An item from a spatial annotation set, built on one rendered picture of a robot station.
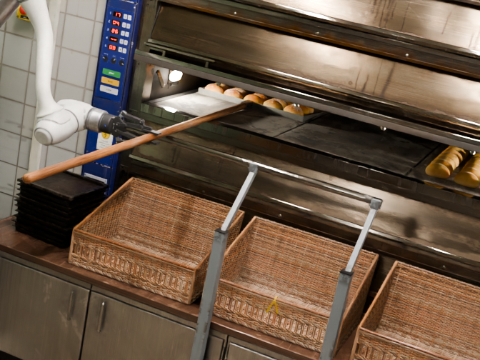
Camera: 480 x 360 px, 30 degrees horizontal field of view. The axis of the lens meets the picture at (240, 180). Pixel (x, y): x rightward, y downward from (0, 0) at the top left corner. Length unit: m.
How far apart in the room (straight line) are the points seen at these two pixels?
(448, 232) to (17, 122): 2.04
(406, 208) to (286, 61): 0.76
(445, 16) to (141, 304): 1.60
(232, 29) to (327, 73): 0.45
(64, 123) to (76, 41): 0.80
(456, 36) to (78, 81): 1.68
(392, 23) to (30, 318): 1.89
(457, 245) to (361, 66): 0.80
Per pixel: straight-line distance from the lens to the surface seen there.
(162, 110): 3.92
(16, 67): 4.30
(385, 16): 3.54
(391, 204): 3.66
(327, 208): 3.70
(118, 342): 3.65
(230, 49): 3.75
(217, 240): 3.25
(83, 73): 4.10
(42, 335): 3.84
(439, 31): 3.50
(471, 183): 3.71
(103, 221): 3.86
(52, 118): 3.36
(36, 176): 2.74
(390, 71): 3.57
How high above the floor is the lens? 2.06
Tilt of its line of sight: 16 degrees down
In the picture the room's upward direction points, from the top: 11 degrees clockwise
